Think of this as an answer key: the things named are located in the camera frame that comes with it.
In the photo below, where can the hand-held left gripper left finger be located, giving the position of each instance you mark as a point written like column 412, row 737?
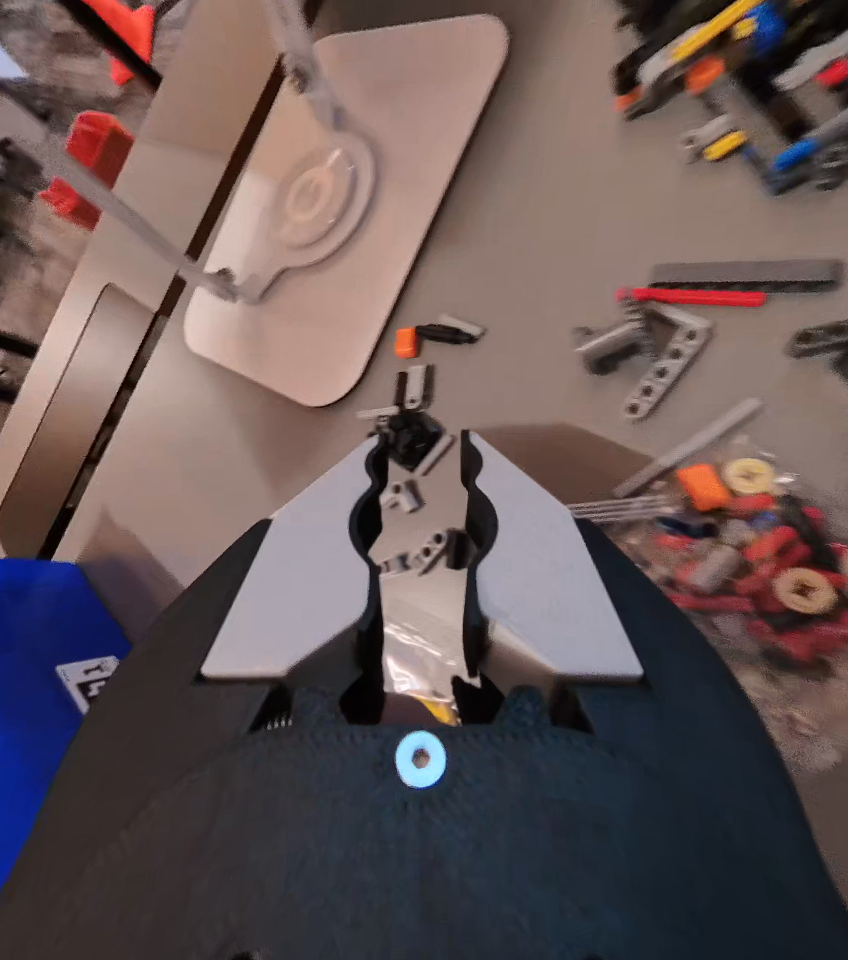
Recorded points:
column 296, row 592

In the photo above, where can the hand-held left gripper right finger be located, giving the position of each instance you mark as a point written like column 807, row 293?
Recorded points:
column 544, row 592

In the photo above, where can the light grey toy connector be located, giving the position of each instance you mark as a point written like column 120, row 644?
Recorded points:
column 412, row 555
column 415, row 386
column 403, row 496

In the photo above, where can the cluster of small dark parts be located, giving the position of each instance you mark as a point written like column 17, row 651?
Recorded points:
column 412, row 439

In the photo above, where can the clear bag red tan parts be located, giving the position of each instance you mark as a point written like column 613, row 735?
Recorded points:
column 768, row 570

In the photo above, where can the black toy wheel disc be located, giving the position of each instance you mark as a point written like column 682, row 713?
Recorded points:
column 607, row 345

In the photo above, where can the light grey holed toy beam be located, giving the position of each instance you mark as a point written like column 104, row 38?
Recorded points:
column 667, row 367

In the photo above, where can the orange toy piece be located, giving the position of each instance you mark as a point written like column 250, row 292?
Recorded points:
column 409, row 343

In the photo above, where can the blue plastic bin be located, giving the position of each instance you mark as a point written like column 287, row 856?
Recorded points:
column 4, row 675

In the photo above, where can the red toy axle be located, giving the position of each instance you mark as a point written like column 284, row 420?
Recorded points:
column 693, row 297

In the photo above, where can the dark grey flat toy beam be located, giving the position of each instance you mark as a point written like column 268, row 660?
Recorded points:
column 746, row 275

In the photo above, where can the red plastic bin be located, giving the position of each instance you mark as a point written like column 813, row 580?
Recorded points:
column 131, row 30
column 94, row 157

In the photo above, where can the toy car chassis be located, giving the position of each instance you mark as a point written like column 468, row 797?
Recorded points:
column 768, row 90

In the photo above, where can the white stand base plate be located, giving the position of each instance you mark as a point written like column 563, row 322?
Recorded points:
column 409, row 187

